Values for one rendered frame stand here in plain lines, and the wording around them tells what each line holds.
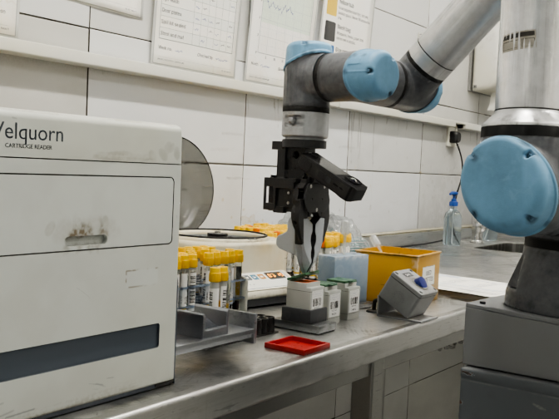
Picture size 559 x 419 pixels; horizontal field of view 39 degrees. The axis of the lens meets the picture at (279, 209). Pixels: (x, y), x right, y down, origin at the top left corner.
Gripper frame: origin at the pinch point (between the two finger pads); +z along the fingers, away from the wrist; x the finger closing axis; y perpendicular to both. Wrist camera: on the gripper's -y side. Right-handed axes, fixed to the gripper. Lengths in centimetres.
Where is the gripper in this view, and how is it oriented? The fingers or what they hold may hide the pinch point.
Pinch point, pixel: (309, 265)
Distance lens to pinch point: 127.7
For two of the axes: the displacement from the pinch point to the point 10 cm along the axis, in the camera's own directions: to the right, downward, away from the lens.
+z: -0.5, 10.0, 0.5
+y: -8.2, -0.7, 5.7
